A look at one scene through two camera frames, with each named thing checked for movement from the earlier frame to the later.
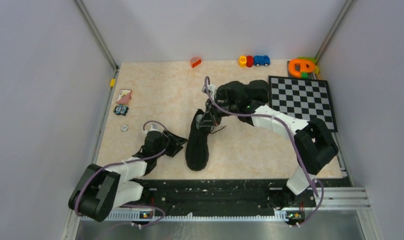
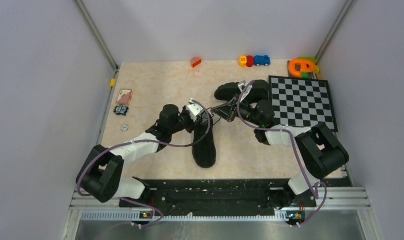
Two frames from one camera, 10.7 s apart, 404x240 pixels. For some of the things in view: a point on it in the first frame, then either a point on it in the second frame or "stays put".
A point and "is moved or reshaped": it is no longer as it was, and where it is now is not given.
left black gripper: [175, 143] -> [193, 124]
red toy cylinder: [249, 61] stays put
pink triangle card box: [124, 96] stays put
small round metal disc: [124, 128] stays put
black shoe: [256, 90] stays put
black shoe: [197, 148] is moved or reshaped
